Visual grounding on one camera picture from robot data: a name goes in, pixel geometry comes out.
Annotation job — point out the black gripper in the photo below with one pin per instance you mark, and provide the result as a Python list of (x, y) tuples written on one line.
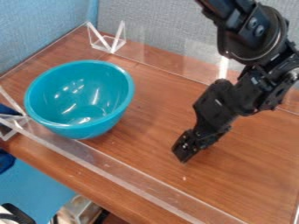
[(210, 128)]

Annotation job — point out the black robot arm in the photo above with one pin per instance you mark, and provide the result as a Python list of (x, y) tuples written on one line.
[(253, 38)]

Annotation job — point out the blue plastic bowl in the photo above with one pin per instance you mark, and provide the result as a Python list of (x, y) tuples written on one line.
[(79, 98)]

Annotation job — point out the clear acrylic front barrier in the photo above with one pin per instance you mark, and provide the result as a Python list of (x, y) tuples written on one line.
[(150, 188)]

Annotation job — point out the clear acrylic barrier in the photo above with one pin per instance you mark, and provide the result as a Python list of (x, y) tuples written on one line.
[(150, 188), (194, 69)]

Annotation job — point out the clear acrylic back barrier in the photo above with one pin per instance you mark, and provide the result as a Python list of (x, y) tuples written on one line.
[(194, 69)]

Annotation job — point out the clear box under table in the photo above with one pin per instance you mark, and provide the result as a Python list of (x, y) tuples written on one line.
[(79, 211)]

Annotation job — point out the black object bottom left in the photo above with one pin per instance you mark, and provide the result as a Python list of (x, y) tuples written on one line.
[(11, 215)]

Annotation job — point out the clear acrylic corner bracket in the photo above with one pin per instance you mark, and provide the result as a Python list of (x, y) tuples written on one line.
[(107, 43)]

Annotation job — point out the clear acrylic left bracket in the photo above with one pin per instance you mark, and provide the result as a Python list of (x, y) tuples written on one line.
[(12, 116)]

